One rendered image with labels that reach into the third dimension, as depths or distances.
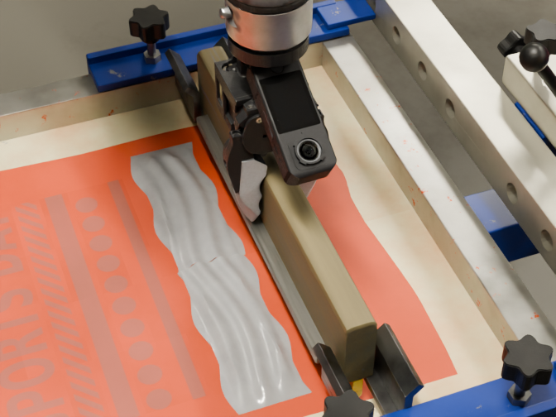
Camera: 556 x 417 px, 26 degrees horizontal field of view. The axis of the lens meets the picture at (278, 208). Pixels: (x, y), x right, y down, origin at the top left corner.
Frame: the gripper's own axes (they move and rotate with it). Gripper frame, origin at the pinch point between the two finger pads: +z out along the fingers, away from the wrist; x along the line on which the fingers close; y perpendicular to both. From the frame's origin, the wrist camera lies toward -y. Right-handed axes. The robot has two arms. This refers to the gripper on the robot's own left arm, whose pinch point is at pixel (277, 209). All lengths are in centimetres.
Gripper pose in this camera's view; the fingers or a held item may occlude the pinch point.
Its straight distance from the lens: 117.3
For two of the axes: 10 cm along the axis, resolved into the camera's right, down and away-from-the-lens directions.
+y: -3.5, -6.6, 6.6
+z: 0.0, 7.1, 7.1
